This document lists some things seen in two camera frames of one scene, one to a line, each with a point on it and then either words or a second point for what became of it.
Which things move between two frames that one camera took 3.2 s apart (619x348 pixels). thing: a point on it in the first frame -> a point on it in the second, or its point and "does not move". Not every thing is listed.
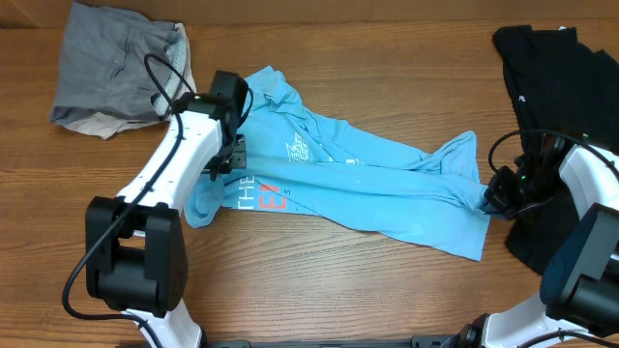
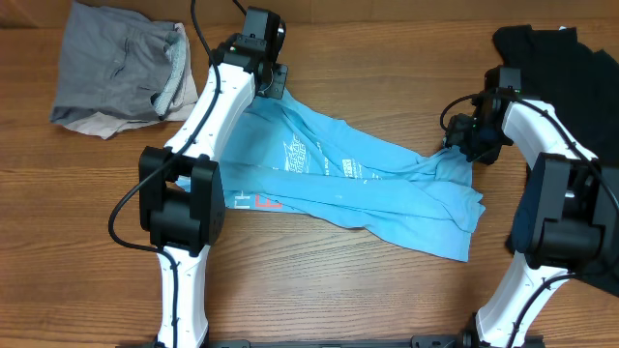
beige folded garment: [102, 124] does not move
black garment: [564, 93] does not move
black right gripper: [496, 195] -> [455, 137]
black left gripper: [238, 158] -> [278, 84]
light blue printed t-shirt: [303, 158] does not move
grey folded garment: [103, 69] does not move
